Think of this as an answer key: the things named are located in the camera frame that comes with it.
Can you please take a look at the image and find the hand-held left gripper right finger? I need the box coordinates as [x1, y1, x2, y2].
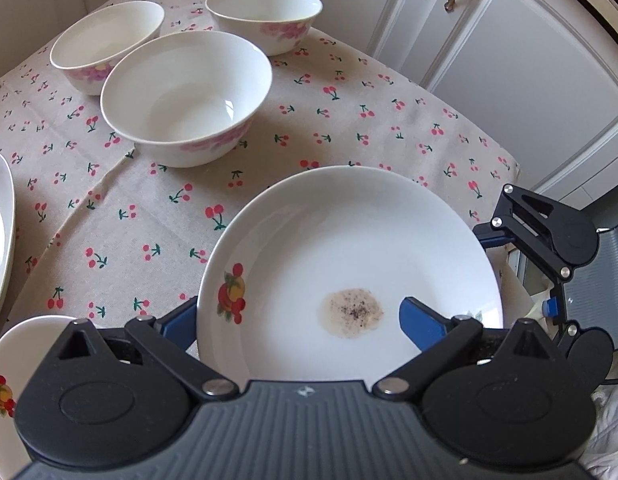
[371, 296, 554, 402]

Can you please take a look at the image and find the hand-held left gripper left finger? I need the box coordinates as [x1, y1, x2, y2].
[56, 296, 240, 402]

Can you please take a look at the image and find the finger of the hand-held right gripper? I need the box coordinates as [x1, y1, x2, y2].
[541, 297, 582, 356]
[473, 184, 573, 281]

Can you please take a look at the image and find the white plate fruit print stained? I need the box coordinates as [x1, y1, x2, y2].
[196, 165, 504, 382]

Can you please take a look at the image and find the white bowl pink floral print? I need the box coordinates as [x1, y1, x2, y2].
[100, 30, 274, 169]
[205, 0, 324, 57]
[49, 1, 166, 97]

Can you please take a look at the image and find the cherry print tablecloth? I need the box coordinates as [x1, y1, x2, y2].
[0, 0, 522, 361]

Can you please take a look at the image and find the white quilted jacket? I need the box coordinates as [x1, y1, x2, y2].
[584, 385, 618, 468]

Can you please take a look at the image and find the white plate fruit print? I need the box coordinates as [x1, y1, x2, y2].
[0, 315, 81, 480]

